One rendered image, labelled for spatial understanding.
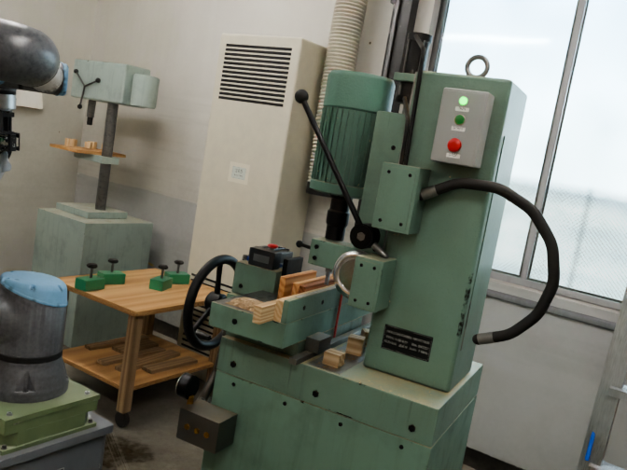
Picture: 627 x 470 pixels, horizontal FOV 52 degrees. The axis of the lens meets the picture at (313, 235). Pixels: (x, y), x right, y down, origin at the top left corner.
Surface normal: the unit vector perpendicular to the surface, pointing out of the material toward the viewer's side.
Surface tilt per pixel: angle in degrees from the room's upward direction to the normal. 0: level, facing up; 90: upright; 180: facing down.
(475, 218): 90
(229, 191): 90
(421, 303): 90
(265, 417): 90
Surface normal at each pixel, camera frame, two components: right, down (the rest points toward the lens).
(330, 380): -0.45, 0.04
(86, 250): 0.81, 0.21
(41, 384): 0.69, -0.15
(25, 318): 0.28, 0.14
